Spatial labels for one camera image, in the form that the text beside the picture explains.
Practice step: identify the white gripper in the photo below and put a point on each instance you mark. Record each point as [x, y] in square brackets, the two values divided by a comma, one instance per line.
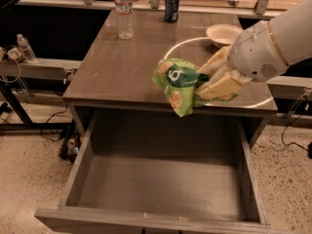
[255, 53]

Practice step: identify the green rice chip bag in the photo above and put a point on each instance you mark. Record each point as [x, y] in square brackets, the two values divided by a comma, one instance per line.
[179, 79]

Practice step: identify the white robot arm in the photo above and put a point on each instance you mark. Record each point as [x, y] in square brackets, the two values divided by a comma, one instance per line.
[292, 33]

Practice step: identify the open grey top drawer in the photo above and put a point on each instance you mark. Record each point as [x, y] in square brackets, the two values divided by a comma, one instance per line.
[143, 172]

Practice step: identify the white paper bowl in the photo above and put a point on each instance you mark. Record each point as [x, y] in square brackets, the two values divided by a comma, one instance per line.
[223, 34]

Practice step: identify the dark blue soda can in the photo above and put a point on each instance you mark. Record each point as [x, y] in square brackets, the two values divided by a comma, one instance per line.
[171, 10]

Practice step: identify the clear plastic water bottle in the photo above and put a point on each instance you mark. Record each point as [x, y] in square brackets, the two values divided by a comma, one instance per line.
[124, 15]

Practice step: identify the small water bottle on bench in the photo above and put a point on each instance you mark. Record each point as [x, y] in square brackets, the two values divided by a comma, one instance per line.
[26, 49]

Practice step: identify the grey side bench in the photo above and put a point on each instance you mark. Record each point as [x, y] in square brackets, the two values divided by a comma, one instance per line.
[45, 69]

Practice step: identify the white device with cables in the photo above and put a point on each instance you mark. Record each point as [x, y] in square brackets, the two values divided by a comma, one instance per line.
[13, 57]

